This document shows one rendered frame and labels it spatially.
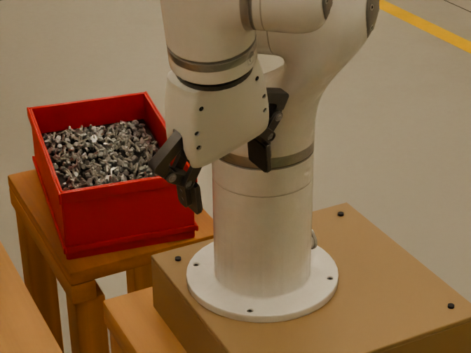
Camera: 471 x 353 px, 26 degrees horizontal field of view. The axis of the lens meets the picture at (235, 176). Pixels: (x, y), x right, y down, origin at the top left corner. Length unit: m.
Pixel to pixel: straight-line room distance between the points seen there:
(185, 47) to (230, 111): 0.10
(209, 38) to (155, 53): 3.51
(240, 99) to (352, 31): 0.15
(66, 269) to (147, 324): 0.25
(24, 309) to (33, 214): 0.41
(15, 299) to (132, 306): 0.16
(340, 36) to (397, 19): 3.78
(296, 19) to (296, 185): 0.34
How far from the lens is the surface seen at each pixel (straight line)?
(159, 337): 1.33
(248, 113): 1.00
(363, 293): 1.27
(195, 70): 0.93
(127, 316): 1.37
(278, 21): 0.88
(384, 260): 1.33
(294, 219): 1.19
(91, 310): 1.61
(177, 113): 0.97
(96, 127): 1.79
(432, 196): 3.37
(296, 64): 1.08
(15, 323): 1.30
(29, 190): 1.78
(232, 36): 0.91
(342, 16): 1.05
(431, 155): 3.62
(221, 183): 1.18
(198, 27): 0.90
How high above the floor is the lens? 1.67
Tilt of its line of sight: 29 degrees down
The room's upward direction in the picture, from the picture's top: straight up
